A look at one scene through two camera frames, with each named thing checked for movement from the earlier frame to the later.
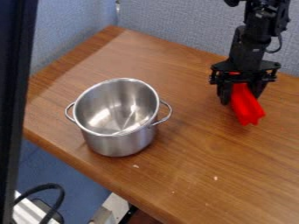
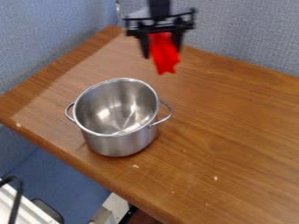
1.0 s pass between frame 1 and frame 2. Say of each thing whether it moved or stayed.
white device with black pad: stayed
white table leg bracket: stayed
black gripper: moved
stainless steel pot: stayed
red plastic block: moved
